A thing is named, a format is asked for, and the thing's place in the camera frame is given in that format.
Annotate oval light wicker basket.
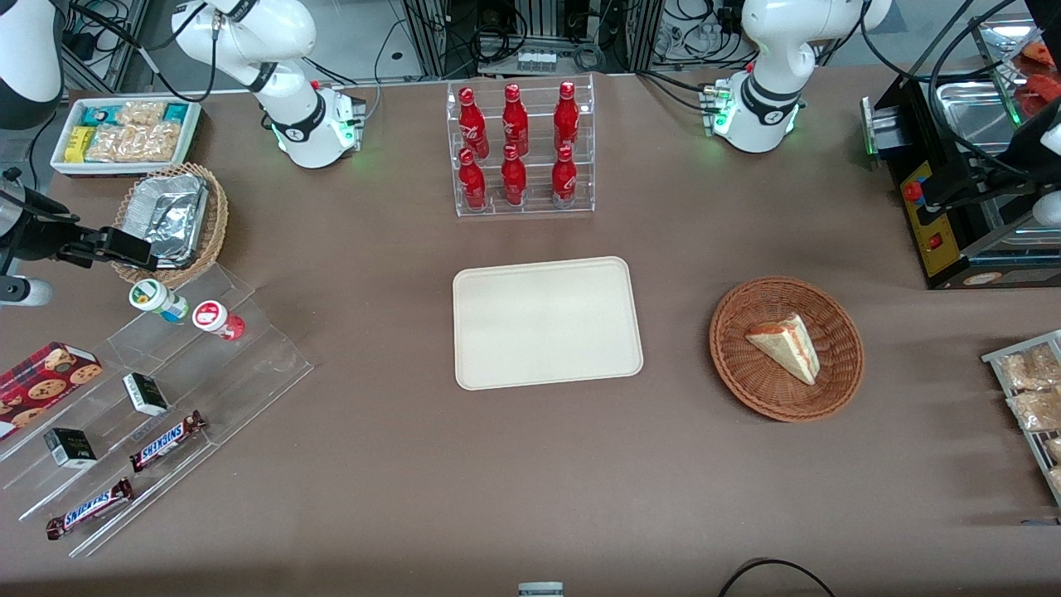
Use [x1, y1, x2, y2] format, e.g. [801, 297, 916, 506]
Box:
[110, 163, 229, 289]

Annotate clear acrylic stepped stand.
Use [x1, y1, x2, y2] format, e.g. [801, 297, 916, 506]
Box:
[0, 264, 314, 558]

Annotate aluminium frame rack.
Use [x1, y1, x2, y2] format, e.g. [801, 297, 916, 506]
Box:
[404, 0, 664, 77]

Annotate red cola bottle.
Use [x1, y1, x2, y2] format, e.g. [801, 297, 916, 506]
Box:
[502, 83, 530, 158]
[501, 144, 528, 206]
[458, 86, 490, 160]
[551, 144, 578, 208]
[458, 148, 487, 211]
[554, 80, 580, 154]

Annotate snickers bar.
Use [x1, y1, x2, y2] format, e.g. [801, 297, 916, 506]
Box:
[46, 478, 135, 541]
[128, 410, 208, 473]

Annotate black cable loop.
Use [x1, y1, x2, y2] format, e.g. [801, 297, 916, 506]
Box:
[717, 558, 838, 597]

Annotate wrapped sandwich wedge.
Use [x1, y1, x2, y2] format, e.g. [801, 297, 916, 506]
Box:
[744, 313, 821, 386]

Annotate beige plastic tray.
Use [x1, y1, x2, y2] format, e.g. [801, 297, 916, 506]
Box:
[452, 256, 645, 391]

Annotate clear cracker bag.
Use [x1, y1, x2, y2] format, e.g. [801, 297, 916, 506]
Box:
[85, 123, 181, 163]
[116, 100, 167, 128]

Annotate clear snack bag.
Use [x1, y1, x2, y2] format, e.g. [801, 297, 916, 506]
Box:
[999, 344, 1061, 391]
[1007, 388, 1061, 432]

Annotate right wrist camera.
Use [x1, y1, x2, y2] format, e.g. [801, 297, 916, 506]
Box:
[0, 276, 53, 308]

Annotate white snack bin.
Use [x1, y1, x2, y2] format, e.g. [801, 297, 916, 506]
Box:
[50, 97, 204, 177]

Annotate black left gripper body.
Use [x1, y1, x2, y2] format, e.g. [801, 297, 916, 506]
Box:
[982, 149, 1049, 200]

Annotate small black box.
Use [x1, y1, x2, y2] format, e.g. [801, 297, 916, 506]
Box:
[123, 372, 170, 417]
[43, 427, 98, 469]

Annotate red cookie box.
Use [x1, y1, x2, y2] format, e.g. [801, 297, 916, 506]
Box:
[0, 342, 104, 440]

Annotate grey wire rack tray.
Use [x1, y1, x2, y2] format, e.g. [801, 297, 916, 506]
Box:
[981, 330, 1061, 508]

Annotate red cap gum bottle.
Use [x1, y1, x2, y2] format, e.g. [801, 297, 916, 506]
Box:
[192, 300, 246, 342]

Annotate stacked foil trays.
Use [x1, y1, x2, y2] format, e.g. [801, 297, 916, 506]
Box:
[114, 174, 208, 268]

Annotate green cap gum bottle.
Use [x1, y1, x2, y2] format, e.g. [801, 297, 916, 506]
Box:
[128, 279, 190, 324]

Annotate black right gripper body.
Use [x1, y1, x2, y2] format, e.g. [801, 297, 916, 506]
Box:
[4, 207, 104, 268]

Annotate round brown wicker basket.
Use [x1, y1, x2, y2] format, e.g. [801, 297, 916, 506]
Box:
[709, 275, 865, 424]

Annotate clear acrylic bottle rack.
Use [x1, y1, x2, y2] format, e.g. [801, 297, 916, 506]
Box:
[446, 73, 596, 219]

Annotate black sealing machine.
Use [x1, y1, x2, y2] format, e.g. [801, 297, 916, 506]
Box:
[862, 75, 1061, 291]

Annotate stainless steel tray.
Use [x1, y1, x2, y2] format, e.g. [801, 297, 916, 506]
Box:
[935, 79, 1025, 154]

